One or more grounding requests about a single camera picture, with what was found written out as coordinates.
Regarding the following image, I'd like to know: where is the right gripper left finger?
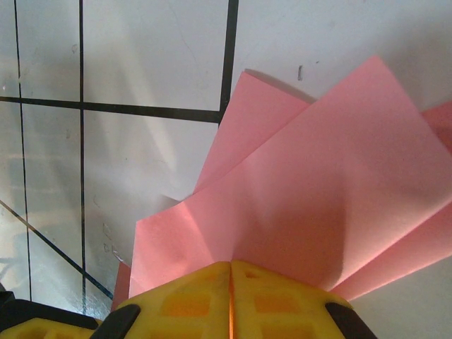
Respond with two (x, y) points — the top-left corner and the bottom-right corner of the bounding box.
(95, 261), (232, 339)

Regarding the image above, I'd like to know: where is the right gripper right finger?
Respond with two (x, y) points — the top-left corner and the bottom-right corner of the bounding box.
(231, 260), (368, 339)

